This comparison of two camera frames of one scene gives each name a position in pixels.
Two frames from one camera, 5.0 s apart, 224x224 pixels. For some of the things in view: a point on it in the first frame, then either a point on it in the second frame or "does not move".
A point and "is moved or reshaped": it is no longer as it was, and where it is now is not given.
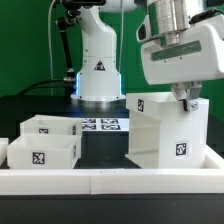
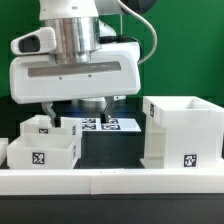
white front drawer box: (44, 151) does not move
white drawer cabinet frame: (164, 135) is moved or reshaped
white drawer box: (53, 125) does not move
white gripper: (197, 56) to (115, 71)
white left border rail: (3, 149) does not move
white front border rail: (111, 181) does not move
